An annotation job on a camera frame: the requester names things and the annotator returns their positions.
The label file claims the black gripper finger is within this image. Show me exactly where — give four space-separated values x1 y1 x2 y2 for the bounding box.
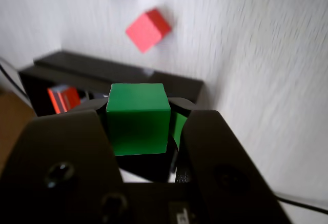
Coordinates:
0 98 130 224
167 96 293 224

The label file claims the green wooden cube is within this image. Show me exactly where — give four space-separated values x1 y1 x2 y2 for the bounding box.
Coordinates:
106 83 172 157

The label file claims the red wooden cube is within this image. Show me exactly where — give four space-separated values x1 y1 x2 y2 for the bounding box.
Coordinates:
125 7 173 55

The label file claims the black open box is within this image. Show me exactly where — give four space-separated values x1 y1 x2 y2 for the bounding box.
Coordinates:
18 50 206 107

